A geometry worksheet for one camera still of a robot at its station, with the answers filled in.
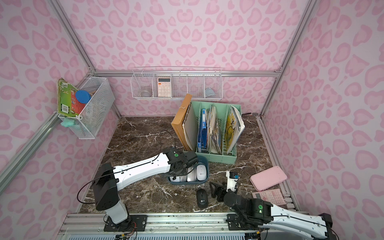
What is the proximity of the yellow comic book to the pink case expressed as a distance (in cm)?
23

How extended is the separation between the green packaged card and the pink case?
3.21ft

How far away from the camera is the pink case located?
85 cm

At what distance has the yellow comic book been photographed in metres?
0.82

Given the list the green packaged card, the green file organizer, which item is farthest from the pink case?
the green packaged card

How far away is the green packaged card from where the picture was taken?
0.68 m
